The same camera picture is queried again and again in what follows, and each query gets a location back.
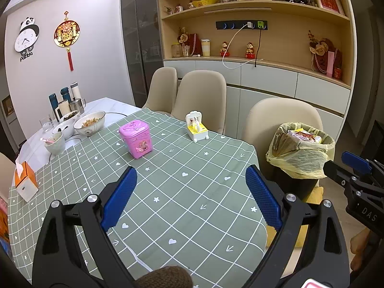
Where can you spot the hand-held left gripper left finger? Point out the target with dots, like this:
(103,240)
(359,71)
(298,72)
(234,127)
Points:
(120,198)

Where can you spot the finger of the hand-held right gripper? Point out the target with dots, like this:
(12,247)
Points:
(337,172)
(357,162)

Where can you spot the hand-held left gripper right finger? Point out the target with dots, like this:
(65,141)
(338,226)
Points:
(264,198)

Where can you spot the black trash bin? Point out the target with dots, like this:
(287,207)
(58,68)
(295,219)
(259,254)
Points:
(295,187)

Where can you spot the yellow plastic bin liner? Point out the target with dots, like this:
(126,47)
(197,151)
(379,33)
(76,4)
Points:
(300,159)

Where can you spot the person's left forearm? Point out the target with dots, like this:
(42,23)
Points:
(168,277)

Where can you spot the person's right hand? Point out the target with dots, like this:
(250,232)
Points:
(358,249)

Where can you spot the black equipment case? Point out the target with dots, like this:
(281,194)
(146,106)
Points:
(373,141)

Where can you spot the yellow seat cushion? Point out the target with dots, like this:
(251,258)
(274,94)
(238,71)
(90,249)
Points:
(313,195)

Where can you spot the pink toy bin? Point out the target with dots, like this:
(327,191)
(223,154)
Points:
(136,139)

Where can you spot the green checked tablecloth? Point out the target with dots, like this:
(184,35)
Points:
(186,186)

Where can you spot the patterned bowl with food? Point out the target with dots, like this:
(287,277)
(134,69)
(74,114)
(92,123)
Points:
(90,124)

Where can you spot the beige dining chair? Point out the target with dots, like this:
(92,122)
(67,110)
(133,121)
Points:
(160,87)
(199,96)
(6,174)
(270,117)

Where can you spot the white cup with spoon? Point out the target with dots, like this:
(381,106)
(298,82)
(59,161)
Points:
(55,145)

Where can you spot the white bowl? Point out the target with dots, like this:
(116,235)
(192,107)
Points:
(63,131)

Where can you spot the small red box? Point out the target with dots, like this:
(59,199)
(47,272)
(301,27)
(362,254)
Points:
(337,73)

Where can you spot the orange white tissue box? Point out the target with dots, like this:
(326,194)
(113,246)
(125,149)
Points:
(27,186)

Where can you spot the white yellow toy dispenser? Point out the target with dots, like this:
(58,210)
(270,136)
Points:
(196,127)

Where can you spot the pink tall box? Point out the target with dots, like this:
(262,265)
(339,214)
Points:
(330,64)

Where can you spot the steel mug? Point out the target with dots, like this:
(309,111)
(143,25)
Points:
(75,105)

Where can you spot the clear drinking glass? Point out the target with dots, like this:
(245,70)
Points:
(46,124)

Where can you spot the white mug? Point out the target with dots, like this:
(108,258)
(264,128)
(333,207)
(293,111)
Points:
(63,108)

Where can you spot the white thermos bottle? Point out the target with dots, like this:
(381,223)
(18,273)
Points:
(74,90)

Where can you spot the flower ornament with beads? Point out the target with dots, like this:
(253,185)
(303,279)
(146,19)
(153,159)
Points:
(321,49)

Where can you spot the colourful box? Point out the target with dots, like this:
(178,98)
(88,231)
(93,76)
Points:
(3,222)

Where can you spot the wooden shelf cabinet unit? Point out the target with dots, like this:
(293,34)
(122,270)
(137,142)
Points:
(288,39)

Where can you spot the small framed picture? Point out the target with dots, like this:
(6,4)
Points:
(7,105)

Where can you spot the red gold figurine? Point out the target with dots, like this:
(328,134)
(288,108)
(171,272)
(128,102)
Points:
(250,51)
(225,49)

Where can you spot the glass jar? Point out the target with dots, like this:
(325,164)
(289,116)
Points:
(176,51)

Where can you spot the white yellow tumbler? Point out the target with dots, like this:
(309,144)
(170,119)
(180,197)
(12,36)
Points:
(205,48)

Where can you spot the dark glass door cabinet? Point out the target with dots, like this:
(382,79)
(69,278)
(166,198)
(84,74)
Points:
(141,36)

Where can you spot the red framed picture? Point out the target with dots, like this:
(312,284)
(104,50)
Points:
(328,0)

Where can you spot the green charger plug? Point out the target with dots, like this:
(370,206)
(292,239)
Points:
(261,25)

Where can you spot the red gold hanging ornament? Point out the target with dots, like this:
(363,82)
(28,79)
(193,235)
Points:
(67,34)

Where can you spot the black power strip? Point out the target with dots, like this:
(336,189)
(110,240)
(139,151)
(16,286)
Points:
(228,25)

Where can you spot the yellow boat ornament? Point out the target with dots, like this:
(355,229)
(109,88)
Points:
(204,2)

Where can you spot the panda wall clock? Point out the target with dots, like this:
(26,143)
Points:
(27,39)

